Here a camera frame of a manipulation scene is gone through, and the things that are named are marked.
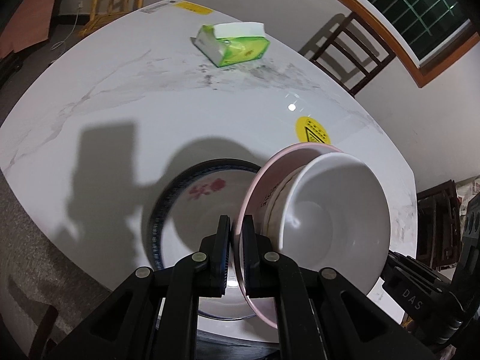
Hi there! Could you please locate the wooden framed window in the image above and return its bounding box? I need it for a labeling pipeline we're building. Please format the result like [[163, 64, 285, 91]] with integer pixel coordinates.
[[337, 0, 479, 88]]

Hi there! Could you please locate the pink cloth covered furniture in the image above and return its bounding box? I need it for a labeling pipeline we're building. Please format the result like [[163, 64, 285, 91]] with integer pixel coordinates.
[[1, 0, 55, 59]]

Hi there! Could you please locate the large pink bowl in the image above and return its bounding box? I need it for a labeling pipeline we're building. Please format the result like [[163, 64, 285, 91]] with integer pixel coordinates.
[[232, 142, 346, 327]]

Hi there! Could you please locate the dark wooden chair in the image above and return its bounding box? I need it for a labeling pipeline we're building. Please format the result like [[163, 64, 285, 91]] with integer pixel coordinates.
[[299, 12, 395, 96], [416, 180, 461, 271]]

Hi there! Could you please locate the white plate with pink roses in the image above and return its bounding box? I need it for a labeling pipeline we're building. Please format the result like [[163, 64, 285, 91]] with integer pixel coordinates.
[[159, 169, 256, 321]]

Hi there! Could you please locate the white Dog bowl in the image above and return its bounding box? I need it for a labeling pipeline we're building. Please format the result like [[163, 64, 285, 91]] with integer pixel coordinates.
[[278, 153, 391, 294]]

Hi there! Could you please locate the dark wooden chair at right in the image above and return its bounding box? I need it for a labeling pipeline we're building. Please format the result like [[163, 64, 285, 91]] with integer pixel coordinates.
[[416, 180, 461, 271]]

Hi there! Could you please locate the blue floral plate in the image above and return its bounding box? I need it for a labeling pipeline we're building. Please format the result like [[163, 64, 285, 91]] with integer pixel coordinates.
[[145, 158, 260, 270]]

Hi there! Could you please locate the green tissue pack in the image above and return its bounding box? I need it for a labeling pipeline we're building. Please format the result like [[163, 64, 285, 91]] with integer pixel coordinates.
[[193, 22, 270, 68]]

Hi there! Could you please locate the yellow warning sticker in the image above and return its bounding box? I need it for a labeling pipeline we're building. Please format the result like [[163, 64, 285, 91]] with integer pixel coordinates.
[[295, 116, 331, 145]]

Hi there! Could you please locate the white Rabbit bowl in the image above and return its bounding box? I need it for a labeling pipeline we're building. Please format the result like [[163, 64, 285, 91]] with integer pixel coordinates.
[[260, 166, 304, 250]]

